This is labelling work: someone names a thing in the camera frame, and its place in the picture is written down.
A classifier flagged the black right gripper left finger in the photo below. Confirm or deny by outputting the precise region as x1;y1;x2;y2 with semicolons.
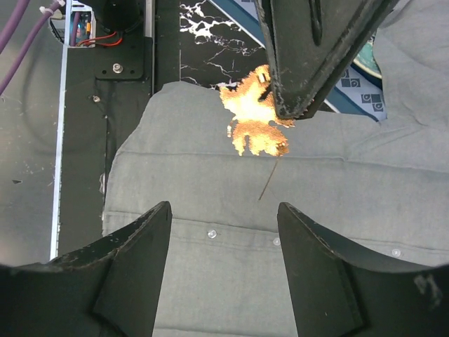
1;201;172;336

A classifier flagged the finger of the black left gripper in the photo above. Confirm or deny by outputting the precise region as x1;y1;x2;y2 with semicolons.
255;0;397;119

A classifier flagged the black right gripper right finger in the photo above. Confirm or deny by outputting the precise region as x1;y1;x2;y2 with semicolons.
277;202;448;336

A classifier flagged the gold leaf brooch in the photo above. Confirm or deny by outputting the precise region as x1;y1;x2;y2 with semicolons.
219;65;295;161

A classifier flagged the grey button shirt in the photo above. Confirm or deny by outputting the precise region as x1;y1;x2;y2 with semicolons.
103;1;448;336

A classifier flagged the teal patterned plate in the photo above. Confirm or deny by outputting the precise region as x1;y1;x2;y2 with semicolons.
353;33;382;79

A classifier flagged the blue patterned placemat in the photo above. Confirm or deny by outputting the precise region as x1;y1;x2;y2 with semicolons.
213;0;396;121

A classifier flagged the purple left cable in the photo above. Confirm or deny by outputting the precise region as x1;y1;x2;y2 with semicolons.
0;0;64;95

